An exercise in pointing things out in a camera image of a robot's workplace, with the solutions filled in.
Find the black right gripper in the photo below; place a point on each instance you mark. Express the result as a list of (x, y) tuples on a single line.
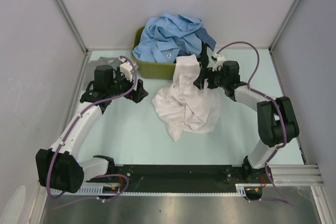
[(206, 73)]

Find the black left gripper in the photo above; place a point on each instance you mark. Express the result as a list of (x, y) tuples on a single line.
[(137, 95)]

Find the white long sleeve shirt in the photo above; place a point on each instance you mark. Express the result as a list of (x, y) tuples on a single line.
[(182, 106)]

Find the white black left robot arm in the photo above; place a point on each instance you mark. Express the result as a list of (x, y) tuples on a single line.
[(58, 166)]

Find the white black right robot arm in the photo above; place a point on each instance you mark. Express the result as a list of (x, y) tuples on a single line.
[(276, 120)]

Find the light blue long sleeve shirt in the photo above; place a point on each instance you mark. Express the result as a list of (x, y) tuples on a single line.
[(165, 38)]

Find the black garment in basket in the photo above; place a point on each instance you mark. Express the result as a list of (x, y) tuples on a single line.
[(203, 59)]

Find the olive green plastic basket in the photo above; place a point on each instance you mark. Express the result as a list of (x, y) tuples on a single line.
[(155, 69)]

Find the dark blue patterned shirt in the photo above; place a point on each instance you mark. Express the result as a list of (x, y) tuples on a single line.
[(204, 36)]

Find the folded grey polo shirt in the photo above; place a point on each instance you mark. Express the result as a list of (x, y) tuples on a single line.
[(91, 66)]

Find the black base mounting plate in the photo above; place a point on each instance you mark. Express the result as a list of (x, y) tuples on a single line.
[(188, 179)]

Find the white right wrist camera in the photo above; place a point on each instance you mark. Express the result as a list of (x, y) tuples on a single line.
[(218, 60)]

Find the white slotted cable duct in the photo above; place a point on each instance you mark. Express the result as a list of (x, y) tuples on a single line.
[(102, 190)]

